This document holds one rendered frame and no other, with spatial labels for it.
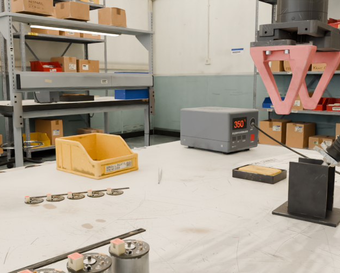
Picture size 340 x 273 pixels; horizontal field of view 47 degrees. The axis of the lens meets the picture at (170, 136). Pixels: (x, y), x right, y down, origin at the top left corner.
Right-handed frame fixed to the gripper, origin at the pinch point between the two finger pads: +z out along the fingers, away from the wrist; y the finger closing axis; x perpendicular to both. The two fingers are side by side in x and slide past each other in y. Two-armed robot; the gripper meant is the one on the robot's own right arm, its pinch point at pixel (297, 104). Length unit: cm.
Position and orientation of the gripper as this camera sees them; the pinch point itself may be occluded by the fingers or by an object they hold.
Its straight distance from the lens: 49.9
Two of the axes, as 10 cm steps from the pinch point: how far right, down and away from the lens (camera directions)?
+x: 8.0, 0.9, -5.9
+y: -6.0, 1.2, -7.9
